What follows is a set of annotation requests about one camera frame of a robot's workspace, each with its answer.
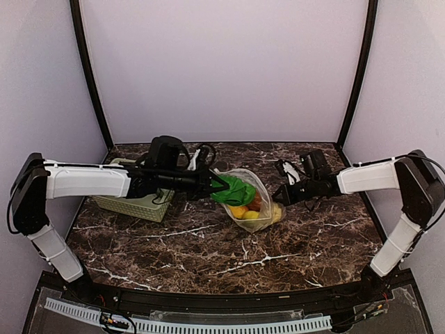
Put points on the black right frame post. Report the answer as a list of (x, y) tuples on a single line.
[(369, 25)]

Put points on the yellow fake lemon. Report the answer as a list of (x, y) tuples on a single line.
[(251, 215)]

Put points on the grey slotted cable duct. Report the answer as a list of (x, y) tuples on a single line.
[(182, 322)]

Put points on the black left frame post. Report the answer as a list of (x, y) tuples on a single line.
[(81, 42)]

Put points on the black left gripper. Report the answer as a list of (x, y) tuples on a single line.
[(203, 188)]

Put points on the black front rail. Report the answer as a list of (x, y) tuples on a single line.
[(340, 299)]

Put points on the pale yellow fake food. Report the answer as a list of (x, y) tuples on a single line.
[(278, 212)]

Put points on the black frame post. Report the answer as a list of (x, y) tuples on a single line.
[(369, 25), (81, 42)]

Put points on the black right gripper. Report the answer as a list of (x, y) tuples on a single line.
[(289, 198)]

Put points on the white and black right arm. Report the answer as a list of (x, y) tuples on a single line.
[(416, 177)]

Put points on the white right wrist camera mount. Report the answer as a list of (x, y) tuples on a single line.
[(291, 173)]

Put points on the orange yellow fake mango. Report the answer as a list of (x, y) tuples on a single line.
[(238, 211)]

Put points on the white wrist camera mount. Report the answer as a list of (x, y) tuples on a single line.
[(195, 161), (291, 173)]

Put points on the light green perforated basket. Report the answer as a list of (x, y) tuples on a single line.
[(151, 208)]

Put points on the clear zip top bag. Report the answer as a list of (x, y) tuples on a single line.
[(265, 218)]

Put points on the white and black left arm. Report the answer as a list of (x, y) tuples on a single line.
[(167, 165)]

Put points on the green fake vegetable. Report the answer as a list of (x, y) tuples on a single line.
[(239, 193)]

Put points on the brown fake food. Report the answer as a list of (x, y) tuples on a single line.
[(255, 205)]

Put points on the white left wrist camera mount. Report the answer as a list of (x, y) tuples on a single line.
[(195, 161)]

